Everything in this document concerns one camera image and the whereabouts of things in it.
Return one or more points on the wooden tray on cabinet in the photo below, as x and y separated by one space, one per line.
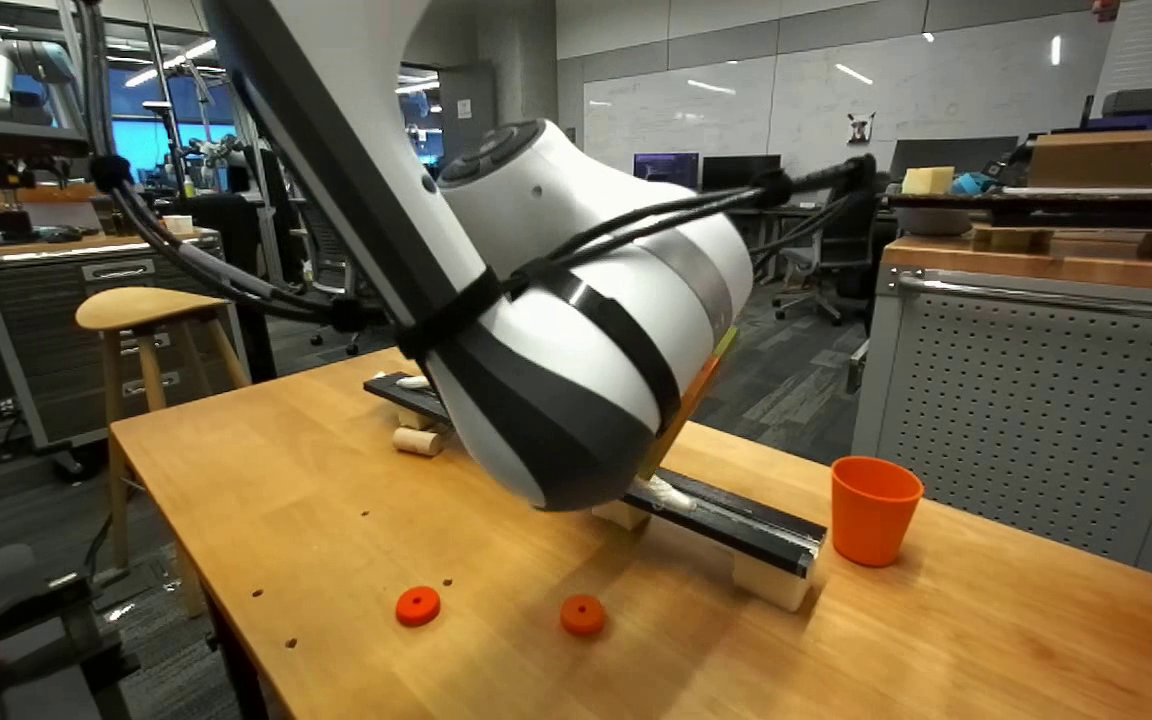
1070 264

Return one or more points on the grey perforated metal cabinet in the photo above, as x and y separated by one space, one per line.
1043 413

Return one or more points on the wide dark grey monitor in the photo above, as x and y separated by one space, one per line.
950 162

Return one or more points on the black office chair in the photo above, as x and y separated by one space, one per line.
850 252

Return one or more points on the grey drawer cabinet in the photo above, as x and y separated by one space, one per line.
58 347

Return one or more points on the wooden box on cabinet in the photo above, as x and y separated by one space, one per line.
1108 162

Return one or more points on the small pale wooden block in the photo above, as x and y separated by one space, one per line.
626 517

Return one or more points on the small wooden cylinder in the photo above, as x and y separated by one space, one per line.
416 440

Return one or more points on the long black board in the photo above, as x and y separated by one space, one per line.
762 534

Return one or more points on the black wheeled stand base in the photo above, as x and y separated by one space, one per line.
68 625

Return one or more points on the orange plastic cup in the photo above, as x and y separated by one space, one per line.
874 512

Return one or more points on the computer monitor blue screen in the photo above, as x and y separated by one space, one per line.
666 164

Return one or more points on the small poster on whiteboard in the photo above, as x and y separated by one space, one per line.
862 128

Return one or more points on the yellow green wrist camera mount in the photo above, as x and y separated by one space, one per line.
702 387

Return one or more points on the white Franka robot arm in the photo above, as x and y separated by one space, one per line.
561 362

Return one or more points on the pale foam block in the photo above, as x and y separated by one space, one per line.
929 183

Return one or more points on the grey office chair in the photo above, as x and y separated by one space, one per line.
323 245

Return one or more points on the orange round disc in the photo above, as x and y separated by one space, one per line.
583 619
416 606

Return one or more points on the wooden stool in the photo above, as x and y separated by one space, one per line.
158 306

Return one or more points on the black computer monitor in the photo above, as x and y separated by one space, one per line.
741 171

